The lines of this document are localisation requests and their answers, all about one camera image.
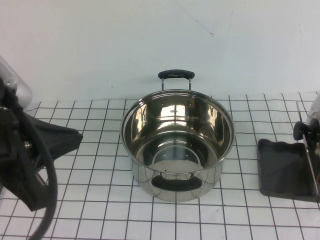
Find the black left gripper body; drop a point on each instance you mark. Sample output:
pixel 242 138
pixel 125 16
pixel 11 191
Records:
pixel 62 140

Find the steel pot lid black knob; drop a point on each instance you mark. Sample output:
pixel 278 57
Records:
pixel 303 130

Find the dark grey tray lid rack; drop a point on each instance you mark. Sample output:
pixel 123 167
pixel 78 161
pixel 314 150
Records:
pixel 280 172

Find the white black grid tablecloth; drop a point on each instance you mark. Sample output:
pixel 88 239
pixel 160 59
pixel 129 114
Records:
pixel 100 200

